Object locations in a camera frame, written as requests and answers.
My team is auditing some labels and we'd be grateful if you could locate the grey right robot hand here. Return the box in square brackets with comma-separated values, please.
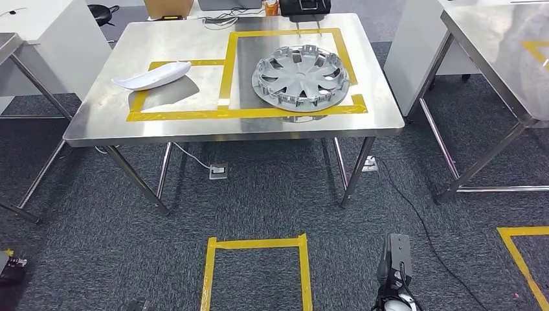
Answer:
[376, 233, 414, 298]

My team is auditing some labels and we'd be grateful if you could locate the silver plastic wheel cover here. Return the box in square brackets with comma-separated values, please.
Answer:
[251, 44, 351, 113]

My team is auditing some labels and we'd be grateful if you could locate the steel workbench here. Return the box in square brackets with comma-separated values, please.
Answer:
[418, 2, 549, 205]
[63, 12, 406, 217]
[0, 32, 74, 225]

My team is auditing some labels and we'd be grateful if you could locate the white plastic car part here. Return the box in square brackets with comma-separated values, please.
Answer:
[111, 60, 193, 92]

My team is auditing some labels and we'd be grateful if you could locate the white floor socket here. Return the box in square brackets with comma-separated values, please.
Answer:
[208, 162, 229, 181]
[361, 155, 380, 174]

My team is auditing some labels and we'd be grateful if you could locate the yellow floor tape square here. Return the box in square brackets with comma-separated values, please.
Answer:
[200, 233, 315, 311]

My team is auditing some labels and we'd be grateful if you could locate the white table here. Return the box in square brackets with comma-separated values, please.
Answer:
[382, 0, 482, 118]

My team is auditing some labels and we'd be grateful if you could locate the black equipment box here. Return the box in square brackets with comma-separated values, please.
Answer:
[278, 0, 333, 18]

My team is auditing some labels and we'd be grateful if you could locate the brown cardboard box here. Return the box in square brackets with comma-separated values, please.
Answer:
[143, 0, 195, 21]

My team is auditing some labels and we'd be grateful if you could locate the black round stool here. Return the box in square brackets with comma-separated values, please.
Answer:
[87, 4, 121, 28]

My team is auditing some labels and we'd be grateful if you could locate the black floor device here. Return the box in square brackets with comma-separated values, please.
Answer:
[0, 249, 28, 287]

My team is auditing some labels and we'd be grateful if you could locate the white cabinet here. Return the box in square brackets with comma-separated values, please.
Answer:
[0, 0, 114, 115]

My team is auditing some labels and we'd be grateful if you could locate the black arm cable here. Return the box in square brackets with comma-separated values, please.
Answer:
[398, 260, 415, 303]

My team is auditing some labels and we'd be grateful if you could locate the black floor cable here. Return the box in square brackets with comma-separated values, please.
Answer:
[374, 156, 491, 311]

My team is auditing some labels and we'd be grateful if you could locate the black left camera bracket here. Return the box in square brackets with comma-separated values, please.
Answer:
[125, 297, 151, 311]

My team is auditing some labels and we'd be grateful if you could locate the black cable bundle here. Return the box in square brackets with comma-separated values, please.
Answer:
[200, 9, 267, 31]

